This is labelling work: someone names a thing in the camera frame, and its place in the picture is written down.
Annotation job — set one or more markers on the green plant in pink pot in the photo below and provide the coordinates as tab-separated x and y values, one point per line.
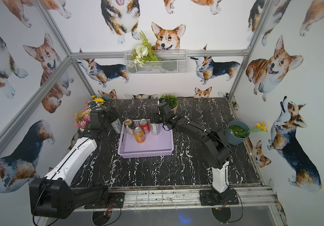
171	100

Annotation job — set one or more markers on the orange soda can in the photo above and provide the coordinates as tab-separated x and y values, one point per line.
139	135

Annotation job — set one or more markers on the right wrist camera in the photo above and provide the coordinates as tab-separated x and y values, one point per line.
165	110

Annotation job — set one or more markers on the red soda can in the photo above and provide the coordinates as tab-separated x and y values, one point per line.
144	125

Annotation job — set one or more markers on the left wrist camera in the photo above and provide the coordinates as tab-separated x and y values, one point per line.
97	116

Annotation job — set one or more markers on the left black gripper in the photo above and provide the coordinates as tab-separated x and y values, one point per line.
113	116

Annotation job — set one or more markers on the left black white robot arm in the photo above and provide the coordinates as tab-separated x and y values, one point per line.
52	196

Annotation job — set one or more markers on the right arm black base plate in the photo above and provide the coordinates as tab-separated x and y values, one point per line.
212	197

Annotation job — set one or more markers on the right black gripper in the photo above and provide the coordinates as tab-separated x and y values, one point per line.
156	117

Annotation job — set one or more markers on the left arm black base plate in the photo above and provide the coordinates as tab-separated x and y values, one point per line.
114	200

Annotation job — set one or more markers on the silver slim can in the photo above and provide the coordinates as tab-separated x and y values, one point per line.
117	125

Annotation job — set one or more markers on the silver white can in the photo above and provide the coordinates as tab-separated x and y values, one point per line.
154	127

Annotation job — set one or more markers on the white wire wall basket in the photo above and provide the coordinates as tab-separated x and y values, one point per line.
170	62

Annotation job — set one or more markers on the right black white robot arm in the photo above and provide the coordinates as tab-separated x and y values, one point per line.
214	147

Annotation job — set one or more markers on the blue pot with moss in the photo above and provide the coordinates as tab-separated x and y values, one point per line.
237	132

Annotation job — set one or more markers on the purple plastic basket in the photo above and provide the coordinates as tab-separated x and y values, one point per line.
160	144

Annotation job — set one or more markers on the colourful flowers in white planter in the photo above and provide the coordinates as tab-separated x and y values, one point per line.
83	117

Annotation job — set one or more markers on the yellow artificial flower stem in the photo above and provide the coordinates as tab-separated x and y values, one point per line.
260	127

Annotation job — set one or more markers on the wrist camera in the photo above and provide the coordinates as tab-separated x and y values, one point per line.
165	110
97	116

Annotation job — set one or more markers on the white flower fern bouquet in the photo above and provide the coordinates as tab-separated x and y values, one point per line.
143	53

